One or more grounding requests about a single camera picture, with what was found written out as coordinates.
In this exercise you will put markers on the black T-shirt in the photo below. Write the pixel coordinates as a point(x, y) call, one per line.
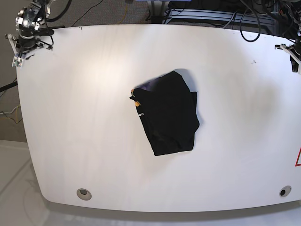
point(168, 113)

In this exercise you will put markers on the right table grommet hole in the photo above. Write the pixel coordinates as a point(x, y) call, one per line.
point(285, 191)

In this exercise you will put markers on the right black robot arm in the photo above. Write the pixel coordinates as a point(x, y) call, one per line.
point(29, 22)

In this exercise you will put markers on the aluminium frame rail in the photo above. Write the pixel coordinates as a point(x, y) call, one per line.
point(217, 13)

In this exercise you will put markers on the table grommet hole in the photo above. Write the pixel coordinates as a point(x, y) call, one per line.
point(84, 194)
point(285, 191)

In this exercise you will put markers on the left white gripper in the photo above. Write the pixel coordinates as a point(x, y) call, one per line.
point(294, 57)

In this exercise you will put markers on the red tape marking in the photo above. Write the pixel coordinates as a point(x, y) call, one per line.
point(298, 161)

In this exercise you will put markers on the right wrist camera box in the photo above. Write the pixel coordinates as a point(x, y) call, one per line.
point(17, 61)

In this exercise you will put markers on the left table grommet hole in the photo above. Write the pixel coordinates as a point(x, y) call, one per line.
point(84, 194)

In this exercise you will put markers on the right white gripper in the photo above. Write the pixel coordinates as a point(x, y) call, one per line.
point(23, 46)

